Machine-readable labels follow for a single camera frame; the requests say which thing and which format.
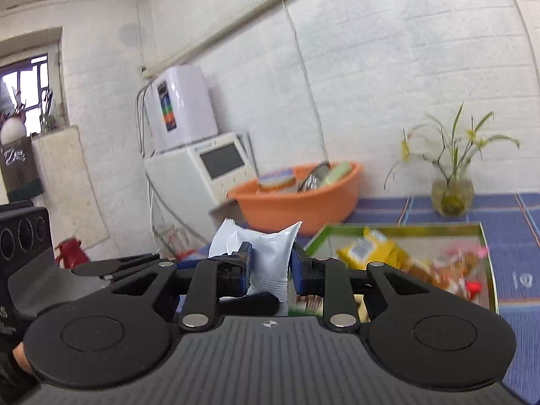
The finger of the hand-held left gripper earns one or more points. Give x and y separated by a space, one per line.
90 270
126 259

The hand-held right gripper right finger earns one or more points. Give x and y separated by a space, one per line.
298 272

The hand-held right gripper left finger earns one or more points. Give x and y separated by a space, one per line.
247 268

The brown orange snack packet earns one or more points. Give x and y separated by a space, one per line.
422 276

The green cardboard box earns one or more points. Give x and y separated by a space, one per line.
426 240

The person's left hand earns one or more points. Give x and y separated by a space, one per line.
20 354

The red kettle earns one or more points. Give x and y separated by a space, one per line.
69 253

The black rounded object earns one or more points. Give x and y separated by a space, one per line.
253 303

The orange plastic basin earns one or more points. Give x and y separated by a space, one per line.
295 211

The pale stone slab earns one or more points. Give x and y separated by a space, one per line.
67 185

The dark printed cloth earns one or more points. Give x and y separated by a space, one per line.
17 168

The yellow brown snack packet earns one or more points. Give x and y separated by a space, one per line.
371 253

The metal bowl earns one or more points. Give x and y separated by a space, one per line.
314 180

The round lidded container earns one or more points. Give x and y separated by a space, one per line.
276 179

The white appliance with screen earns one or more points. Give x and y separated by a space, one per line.
185 177

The white round vase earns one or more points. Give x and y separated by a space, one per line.
12 130

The green plastic item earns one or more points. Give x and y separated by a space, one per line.
337 173

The window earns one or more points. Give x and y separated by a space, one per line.
25 88

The white water purifier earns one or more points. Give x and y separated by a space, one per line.
181 105

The pink white snack packet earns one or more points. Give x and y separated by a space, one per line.
464 257

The plant in glass vase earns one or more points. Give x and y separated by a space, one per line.
453 194

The red wrapped candy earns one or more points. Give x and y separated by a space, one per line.
474 289

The white wall pipe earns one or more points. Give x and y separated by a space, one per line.
253 17

